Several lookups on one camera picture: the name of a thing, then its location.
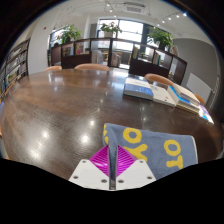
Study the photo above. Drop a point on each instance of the ceiling spot lights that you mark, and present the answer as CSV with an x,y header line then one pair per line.
x,y
184,14

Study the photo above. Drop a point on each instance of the cream book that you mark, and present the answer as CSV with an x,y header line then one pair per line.
x,y
186,91

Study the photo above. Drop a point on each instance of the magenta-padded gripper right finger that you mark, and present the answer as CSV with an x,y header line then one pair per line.
x,y
130,171

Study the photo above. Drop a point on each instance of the ceiling air conditioner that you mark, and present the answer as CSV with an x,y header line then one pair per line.
x,y
133,8

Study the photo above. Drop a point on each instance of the blue and white book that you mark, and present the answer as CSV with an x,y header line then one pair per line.
x,y
138,88

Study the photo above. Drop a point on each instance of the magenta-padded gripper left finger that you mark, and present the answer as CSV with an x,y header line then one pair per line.
x,y
95,170

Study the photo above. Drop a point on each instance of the wall bookshelf with books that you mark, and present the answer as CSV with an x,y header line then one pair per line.
x,y
15,63

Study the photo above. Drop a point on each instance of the potted green plant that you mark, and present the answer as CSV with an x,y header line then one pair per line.
x,y
161,37
110,27
69,33

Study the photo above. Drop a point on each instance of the grey towel with yellow letters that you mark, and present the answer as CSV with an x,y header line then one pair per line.
x,y
160,150

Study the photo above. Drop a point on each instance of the white wall radiator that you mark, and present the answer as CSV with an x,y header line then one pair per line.
x,y
198,86

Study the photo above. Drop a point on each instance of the purple book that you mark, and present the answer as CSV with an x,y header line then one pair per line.
x,y
203,108

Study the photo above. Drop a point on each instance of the dark cubby shelf unit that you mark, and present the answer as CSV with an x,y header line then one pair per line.
x,y
146,68

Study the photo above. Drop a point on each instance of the large window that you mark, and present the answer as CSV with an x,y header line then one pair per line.
x,y
131,31

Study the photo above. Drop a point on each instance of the colourful picture book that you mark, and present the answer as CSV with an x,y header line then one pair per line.
x,y
208,118

